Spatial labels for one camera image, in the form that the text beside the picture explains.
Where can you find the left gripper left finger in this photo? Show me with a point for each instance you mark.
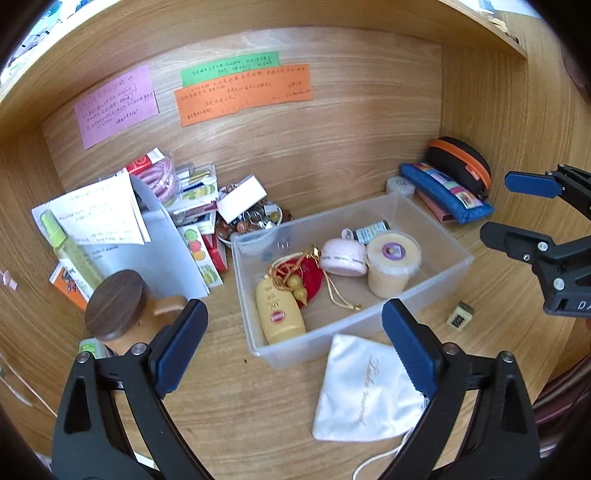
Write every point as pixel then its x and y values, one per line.
pixel 89 440

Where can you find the red velvet gift pouch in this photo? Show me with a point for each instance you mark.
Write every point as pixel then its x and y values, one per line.
pixel 302 275

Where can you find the black orange round case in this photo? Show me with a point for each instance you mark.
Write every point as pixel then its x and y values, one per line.
pixel 461 162

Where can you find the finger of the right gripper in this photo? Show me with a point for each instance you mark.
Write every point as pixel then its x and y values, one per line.
pixel 529 246
pixel 569 183

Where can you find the blue patchwork zip pouch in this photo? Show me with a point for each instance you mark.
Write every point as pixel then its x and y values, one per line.
pixel 447 193

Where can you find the gold sunscreen bottle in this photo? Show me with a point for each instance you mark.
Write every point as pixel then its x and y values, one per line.
pixel 279 315

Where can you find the white drawstring pouch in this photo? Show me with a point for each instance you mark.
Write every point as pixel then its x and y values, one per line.
pixel 367 396

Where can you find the round clear tub yellow contents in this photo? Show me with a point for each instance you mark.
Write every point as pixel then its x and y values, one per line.
pixel 392 258

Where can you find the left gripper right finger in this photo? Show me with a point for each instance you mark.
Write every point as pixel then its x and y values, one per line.
pixel 501 440

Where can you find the pink coiled cable pack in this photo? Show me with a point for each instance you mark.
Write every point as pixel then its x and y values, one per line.
pixel 157 171

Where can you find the brown ceramic mug with lid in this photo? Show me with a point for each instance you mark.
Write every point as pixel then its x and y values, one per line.
pixel 123 311

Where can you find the small white cardboard box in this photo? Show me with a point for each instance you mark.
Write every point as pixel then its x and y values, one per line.
pixel 240 198

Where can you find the pink round case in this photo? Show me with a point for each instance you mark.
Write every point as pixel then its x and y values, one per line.
pixel 344 258

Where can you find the small white round container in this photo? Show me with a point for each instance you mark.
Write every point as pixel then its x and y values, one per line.
pixel 401 186

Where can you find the pink flat wallet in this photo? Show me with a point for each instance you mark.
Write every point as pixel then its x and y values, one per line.
pixel 441 214

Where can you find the clear plastic storage bin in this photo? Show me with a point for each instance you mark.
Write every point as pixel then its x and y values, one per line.
pixel 444 264

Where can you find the white bowl of trinkets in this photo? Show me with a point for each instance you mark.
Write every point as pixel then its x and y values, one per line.
pixel 262 216

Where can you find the fruit pattern box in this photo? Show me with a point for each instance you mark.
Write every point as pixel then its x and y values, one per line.
pixel 198 251

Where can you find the orange sticky note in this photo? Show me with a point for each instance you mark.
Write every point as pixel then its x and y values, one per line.
pixel 230 94

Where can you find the white orange glue tube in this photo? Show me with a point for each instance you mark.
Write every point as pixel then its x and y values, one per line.
pixel 95 347

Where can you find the stack of books and packets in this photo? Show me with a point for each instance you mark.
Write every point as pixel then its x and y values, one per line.
pixel 196 193

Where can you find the green sticky note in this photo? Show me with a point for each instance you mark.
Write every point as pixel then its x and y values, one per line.
pixel 228 66

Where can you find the pink sticky note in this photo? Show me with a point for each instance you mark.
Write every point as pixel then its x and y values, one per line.
pixel 119 104

